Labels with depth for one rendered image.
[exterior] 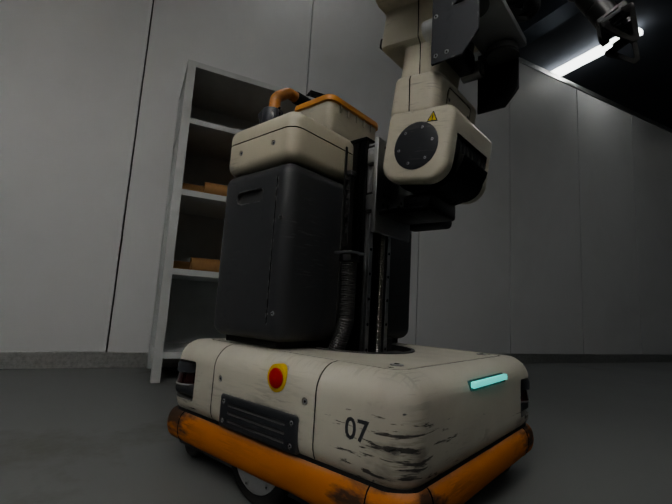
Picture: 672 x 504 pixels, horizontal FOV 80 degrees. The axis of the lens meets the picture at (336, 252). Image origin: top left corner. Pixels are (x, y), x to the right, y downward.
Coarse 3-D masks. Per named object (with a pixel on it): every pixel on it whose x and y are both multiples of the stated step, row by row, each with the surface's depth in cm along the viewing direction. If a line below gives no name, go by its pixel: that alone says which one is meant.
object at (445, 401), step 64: (192, 384) 95; (256, 384) 78; (320, 384) 68; (384, 384) 61; (448, 384) 68; (512, 384) 90; (256, 448) 75; (320, 448) 66; (384, 448) 58; (448, 448) 65; (512, 448) 87
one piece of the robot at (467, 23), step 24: (456, 0) 82; (480, 0) 81; (504, 0) 85; (432, 24) 85; (456, 24) 81; (480, 24) 91; (504, 24) 91; (432, 48) 84; (456, 48) 81; (480, 48) 99; (504, 48) 95; (456, 72) 98; (480, 72) 100; (504, 72) 100; (480, 96) 103; (504, 96) 99
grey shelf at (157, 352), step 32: (192, 64) 200; (192, 96) 198; (224, 96) 228; (256, 96) 226; (192, 128) 203; (224, 128) 204; (192, 160) 238; (224, 160) 246; (192, 192) 194; (192, 224) 235; (160, 256) 222; (192, 256) 233; (160, 288) 196; (192, 288) 231; (160, 320) 182; (192, 320) 229; (160, 352) 181
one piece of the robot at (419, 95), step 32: (384, 0) 97; (416, 0) 95; (384, 32) 100; (416, 32) 94; (416, 64) 94; (448, 64) 95; (416, 96) 87; (448, 96) 88; (416, 128) 86; (448, 128) 81; (384, 160) 91; (416, 160) 85; (448, 160) 81; (480, 192) 96
